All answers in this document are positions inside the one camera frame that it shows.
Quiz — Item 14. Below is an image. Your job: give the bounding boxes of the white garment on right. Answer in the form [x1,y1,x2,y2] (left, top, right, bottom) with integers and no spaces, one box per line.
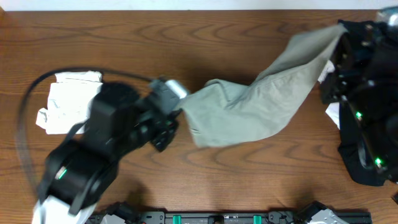
[318,60,340,129]

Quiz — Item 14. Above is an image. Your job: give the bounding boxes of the grey-green shorts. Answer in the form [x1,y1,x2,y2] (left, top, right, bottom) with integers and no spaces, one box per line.
[180,25,346,147]

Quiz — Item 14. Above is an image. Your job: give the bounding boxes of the black garment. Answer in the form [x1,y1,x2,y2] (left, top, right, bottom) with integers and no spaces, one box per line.
[337,19,398,187]

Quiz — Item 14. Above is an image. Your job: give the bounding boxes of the left black cable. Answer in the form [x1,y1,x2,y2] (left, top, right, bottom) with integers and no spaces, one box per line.
[15,67,155,200]

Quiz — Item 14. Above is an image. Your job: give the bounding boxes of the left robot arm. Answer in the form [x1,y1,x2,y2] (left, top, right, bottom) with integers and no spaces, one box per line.
[32,80,188,223]

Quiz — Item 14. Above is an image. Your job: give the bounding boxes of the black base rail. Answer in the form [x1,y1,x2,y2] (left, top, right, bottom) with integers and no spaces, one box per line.
[86,201,373,224]

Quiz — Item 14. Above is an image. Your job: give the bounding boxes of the white folded garment on left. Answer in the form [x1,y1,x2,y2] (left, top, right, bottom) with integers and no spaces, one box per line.
[36,71,103,134]

